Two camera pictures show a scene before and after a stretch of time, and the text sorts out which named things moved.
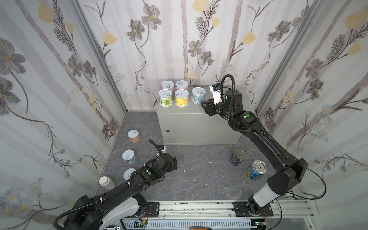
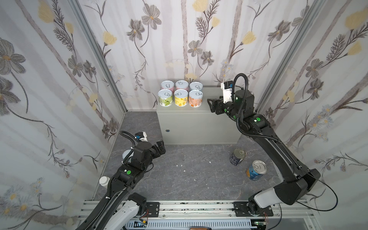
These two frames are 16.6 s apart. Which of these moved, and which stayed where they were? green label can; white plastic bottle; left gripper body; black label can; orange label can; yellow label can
Moved: orange label can; left gripper body
Stayed: black label can; green label can; yellow label can; white plastic bottle
